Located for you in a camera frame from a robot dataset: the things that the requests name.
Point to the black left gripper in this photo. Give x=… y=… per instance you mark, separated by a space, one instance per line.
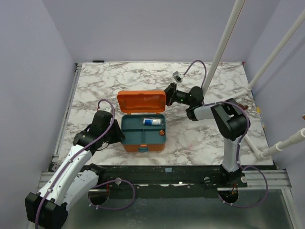
x=119 y=135

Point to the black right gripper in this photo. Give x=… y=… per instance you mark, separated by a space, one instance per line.
x=171 y=94

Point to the teal divided tray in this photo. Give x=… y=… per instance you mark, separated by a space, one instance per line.
x=136 y=133

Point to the orange medicine kit box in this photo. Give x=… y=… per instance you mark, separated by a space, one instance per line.
x=140 y=103

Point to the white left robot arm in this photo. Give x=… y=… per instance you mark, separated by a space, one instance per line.
x=49 y=207

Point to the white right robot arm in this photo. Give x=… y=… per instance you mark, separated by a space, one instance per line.
x=230 y=118

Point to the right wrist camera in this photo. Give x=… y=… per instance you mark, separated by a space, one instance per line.
x=178 y=77

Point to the white PVC pipe frame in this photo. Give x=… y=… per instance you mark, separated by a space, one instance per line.
x=277 y=88

